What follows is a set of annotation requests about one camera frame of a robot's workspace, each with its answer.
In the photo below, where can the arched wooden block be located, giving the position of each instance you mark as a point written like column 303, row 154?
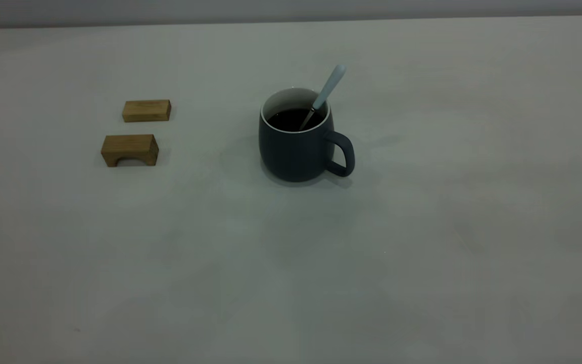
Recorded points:
column 129, row 144

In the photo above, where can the dark coffee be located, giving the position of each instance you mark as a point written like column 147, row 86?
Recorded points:
column 285, row 120

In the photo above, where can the dark grey mug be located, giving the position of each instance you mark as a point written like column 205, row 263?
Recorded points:
column 291, row 156

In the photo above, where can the rectangular wooden block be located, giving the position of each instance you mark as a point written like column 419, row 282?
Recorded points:
column 147, row 111

